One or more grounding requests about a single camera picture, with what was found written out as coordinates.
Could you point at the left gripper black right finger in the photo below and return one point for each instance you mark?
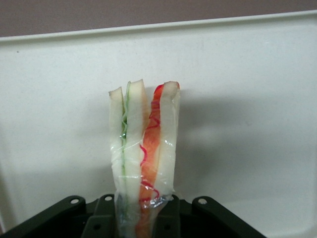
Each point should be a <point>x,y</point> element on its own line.
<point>198,220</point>

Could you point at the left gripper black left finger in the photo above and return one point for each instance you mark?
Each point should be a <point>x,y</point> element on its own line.
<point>62,218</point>

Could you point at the triangular sandwich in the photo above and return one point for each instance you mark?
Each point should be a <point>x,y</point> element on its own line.
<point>133,148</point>

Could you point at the cream plastic tray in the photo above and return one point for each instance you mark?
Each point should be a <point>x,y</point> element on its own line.
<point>49,99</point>

